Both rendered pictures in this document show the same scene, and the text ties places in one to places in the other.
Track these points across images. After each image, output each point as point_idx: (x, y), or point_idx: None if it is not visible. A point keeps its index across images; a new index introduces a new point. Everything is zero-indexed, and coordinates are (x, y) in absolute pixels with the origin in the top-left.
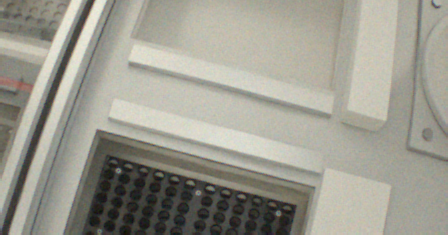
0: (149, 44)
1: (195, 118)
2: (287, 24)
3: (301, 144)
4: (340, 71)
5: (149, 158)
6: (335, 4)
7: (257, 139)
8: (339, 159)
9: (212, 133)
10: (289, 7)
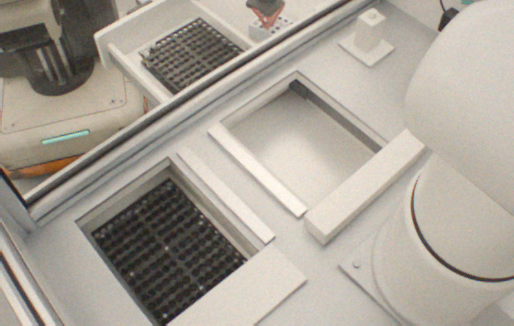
0: (226, 129)
1: (220, 178)
2: (335, 173)
3: (268, 224)
4: None
5: (197, 199)
6: None
7: (242, 205)
8: (285, 245)
9: (220, 188)
10: (345, 163)
